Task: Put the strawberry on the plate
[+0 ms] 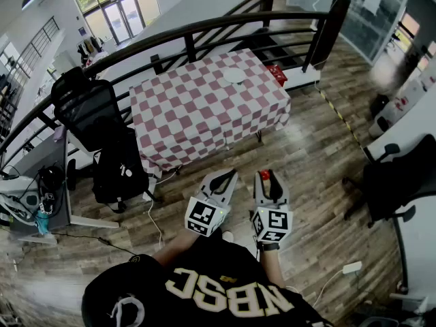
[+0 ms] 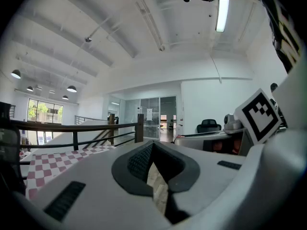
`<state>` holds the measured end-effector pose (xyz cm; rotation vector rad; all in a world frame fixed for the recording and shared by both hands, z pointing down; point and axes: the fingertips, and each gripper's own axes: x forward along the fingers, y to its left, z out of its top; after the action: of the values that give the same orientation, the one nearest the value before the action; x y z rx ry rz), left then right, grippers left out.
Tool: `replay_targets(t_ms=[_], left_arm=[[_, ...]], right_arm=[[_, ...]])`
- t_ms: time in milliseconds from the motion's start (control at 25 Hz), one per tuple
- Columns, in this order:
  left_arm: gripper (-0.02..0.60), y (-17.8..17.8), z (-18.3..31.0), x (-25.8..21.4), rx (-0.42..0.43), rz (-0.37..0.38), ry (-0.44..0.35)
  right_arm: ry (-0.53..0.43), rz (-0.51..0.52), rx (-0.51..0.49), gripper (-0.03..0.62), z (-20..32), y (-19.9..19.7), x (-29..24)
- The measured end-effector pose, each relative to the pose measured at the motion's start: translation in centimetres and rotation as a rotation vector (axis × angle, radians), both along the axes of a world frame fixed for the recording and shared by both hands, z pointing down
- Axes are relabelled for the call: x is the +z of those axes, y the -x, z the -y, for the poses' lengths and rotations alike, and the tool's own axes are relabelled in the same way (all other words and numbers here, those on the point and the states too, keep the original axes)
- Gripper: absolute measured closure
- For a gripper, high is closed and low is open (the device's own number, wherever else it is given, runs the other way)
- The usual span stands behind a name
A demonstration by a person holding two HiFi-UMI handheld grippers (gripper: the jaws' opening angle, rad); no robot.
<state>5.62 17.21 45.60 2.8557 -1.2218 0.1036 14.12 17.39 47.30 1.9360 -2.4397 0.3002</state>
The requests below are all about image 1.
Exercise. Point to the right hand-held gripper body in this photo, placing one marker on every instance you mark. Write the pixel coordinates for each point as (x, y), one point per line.
(274, 223)

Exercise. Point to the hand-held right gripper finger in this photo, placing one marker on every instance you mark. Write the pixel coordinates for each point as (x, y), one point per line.
(259, 189)
(282, 188)

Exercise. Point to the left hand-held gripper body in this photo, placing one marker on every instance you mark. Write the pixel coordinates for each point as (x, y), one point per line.
(204, 215)

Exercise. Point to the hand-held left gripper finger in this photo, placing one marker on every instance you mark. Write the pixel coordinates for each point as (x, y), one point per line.
(207, 182)
(233, 186)

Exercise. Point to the red strawberry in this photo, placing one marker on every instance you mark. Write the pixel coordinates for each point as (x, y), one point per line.
(265, 174)

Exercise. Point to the white round plate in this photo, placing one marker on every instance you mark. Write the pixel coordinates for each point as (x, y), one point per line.
(234, 75)

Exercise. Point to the person's left forearm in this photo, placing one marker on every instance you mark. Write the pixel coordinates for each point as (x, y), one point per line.
(177, 247)

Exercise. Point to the person's right forearm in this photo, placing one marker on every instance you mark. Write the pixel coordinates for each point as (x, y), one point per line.
(272, 267)

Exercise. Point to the black wristband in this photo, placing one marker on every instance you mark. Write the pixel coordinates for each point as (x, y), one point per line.
(269, 246)

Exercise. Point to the red white checked tablecloth table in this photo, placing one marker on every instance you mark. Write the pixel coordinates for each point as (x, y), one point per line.
(204, 114)

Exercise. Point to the person's black lettered jersey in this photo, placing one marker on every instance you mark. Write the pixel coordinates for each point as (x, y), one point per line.
(211, 284)

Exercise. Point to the white power adapter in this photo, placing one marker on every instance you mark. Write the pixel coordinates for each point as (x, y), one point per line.
(352, 267)

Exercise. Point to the black backpack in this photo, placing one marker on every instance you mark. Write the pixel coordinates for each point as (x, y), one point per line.
(117, 169)

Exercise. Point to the black armrest office chair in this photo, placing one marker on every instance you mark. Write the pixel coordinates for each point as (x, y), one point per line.
(395, 179)

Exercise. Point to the white waste bin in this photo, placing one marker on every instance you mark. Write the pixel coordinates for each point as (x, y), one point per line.
(378, 125)

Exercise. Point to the red box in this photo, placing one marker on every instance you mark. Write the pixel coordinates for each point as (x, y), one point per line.
(276, 73)

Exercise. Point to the white desk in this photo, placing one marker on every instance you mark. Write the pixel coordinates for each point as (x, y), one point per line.
(413, 196)

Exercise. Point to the black mesh office chair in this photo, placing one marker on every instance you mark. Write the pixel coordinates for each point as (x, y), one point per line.
(86, 109)

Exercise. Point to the black metal railing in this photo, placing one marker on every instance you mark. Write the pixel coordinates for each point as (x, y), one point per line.
(190, 34)

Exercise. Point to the black headphones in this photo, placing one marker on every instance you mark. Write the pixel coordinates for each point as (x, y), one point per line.
(51, 178)

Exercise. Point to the grey desk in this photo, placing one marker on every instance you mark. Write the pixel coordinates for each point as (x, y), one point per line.
(37, 186)

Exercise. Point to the glass entrance door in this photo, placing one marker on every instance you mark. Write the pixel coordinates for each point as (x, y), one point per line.
(119, 19)

